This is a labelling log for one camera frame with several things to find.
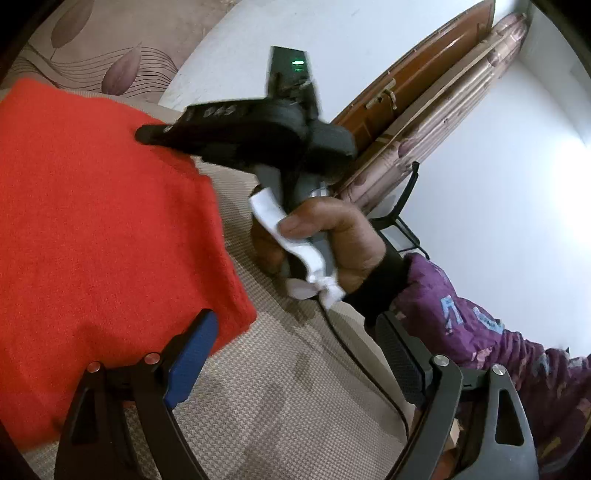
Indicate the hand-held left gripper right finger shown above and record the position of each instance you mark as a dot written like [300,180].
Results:
[399,360]

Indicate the beige textured bed sheet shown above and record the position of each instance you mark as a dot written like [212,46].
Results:
[277,392]

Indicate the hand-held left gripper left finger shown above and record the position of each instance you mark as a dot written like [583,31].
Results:
[194,355]

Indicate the person's right hand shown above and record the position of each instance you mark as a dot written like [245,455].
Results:
[341,240]

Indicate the black metal folding stand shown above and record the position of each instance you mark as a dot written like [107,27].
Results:
[406,217]

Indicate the red knit garment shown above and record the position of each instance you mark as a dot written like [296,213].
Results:
[92,207]

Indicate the floral patterned carpet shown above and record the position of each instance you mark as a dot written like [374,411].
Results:
[138,46]

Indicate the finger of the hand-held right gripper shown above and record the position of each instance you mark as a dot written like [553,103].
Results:
[159,134]

